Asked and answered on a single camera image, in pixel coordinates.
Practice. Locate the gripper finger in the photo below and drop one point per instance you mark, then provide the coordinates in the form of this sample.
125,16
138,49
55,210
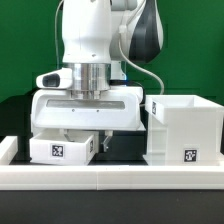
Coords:
65,133
107,140

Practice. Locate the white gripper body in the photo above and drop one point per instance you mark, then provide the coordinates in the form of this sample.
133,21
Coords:
118,109

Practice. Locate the white drawer tray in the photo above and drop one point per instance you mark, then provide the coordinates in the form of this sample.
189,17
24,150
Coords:
50,147

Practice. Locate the white drawer cabinet box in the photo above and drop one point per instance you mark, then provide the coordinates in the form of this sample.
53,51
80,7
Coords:
183,130

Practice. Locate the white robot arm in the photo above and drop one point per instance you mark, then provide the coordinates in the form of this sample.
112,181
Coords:
85,96

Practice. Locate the marker sheet on table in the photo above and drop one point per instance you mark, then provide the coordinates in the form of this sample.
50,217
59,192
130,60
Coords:
141,127

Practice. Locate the white U-shaped table fence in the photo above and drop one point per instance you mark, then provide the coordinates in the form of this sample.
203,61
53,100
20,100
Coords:
31,177

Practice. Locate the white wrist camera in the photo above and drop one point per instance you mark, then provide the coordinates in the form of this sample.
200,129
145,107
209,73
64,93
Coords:
58,79

